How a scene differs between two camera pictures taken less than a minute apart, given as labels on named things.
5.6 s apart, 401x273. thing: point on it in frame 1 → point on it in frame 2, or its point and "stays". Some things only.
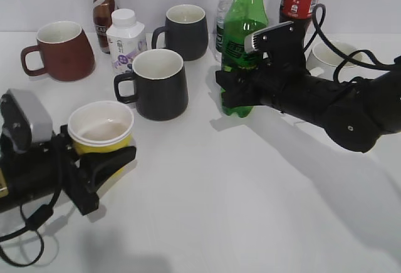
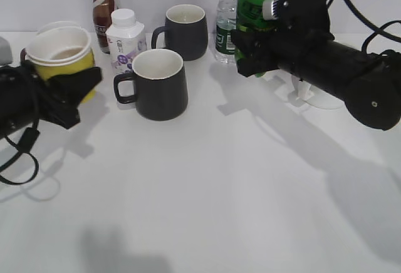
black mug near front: [160, 84] stays
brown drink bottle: [103, 4] stays
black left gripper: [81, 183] → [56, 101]
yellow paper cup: [100, 126] → [56, 51]
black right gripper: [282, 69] → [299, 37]
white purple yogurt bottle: [126, 38] stays
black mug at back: [186, 31] stays
